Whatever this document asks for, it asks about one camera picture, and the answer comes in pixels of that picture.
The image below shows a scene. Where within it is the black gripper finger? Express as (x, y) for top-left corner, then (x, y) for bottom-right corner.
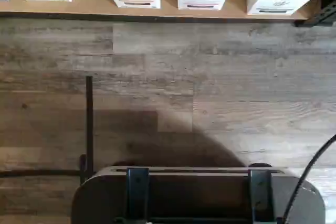
(247, 169), (276, 222)
(125, 167), (151, 224)

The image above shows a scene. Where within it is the black floor bar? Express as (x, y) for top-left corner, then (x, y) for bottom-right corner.
(0, 76), (95, 186)

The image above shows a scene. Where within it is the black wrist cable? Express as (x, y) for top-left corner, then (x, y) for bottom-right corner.
(282, 133), (336, 224)

